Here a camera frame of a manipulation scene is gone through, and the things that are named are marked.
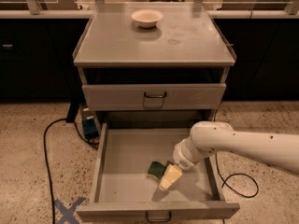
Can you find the blue tape cross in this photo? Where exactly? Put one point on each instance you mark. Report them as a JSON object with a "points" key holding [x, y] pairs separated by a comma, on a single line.
{"points": [[68, 213]]}

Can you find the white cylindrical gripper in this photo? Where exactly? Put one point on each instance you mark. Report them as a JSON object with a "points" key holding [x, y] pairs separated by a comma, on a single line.
{"points": [[181, 160]]}

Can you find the closed grey top drawer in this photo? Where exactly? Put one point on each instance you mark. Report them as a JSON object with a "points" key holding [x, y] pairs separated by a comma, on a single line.
{"points": [[153, 96]]}

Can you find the dark lab bench cabinets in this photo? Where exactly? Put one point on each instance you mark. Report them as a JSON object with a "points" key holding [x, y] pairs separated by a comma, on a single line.
{"points": [[37, 58]]}

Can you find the green and yellow sponge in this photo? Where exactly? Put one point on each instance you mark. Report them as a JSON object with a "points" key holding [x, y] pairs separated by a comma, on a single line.
{"points": [[156, 170]]}

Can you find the blue power box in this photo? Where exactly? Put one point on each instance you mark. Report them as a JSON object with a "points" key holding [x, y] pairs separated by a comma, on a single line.
{"points": [[87, 122]]}

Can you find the grey drawer cabinet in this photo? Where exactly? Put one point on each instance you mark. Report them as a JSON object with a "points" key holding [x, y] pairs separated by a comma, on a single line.
{"points": [[185, 47]]}

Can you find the open grey middle drawer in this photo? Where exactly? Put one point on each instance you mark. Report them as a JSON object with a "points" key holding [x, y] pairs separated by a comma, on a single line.
{"points": [[123, 191]]}

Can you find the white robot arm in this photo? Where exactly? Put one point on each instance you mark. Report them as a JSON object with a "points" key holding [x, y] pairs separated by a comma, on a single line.
{"points": [[206, 138]]}

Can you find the white ceramic bowl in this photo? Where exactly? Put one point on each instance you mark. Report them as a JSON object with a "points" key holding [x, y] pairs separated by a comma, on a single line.
{"points": [[147, 18]]}

